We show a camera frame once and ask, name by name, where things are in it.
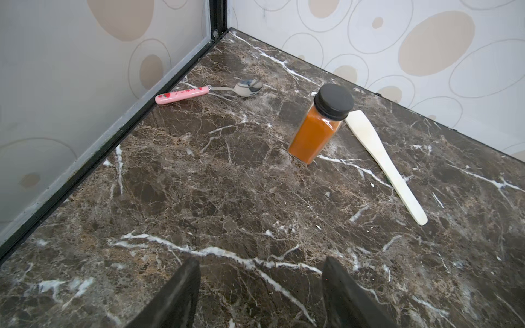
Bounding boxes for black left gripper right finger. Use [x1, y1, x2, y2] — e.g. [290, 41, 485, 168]
[321, 256, 396, 327]

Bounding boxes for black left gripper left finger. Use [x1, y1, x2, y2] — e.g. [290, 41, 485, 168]
[127, 258, 201, 328]

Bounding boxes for wooden spatula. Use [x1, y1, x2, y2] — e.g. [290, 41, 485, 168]
[345, 110, 428, 226]

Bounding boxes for amber jar black lid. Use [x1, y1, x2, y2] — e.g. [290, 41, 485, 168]
[288, 83, 354, 164]

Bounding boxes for pink pen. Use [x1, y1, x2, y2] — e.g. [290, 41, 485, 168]
[154, 79, 263, 105]

